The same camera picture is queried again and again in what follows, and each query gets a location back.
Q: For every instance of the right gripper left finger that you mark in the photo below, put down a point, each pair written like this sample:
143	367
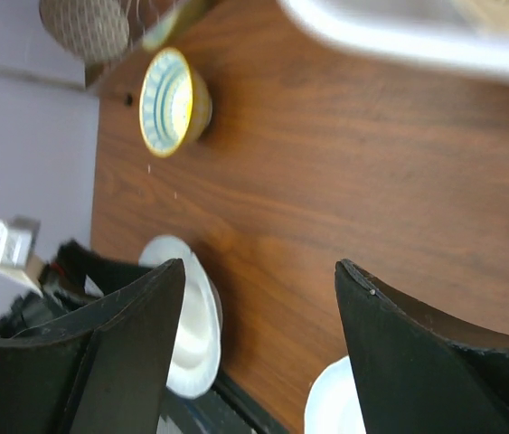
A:
99	369

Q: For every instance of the white scalloped plate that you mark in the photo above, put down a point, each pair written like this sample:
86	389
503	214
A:
333	405
197	350

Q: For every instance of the white plastic bin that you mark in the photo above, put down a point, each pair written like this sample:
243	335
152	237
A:
435	34

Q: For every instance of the grey patterned bowl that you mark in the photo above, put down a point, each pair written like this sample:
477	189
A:
95	31

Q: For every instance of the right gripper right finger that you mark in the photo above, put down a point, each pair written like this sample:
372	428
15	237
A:
418	369

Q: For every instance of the steel two-tier dish rack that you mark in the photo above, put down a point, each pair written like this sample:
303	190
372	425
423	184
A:
152	25

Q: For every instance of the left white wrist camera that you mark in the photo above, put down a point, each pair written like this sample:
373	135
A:
18	261

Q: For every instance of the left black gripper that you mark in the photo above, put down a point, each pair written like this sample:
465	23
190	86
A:
74	278

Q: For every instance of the small teal patterned bowl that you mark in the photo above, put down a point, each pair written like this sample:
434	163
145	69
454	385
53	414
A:
175	105

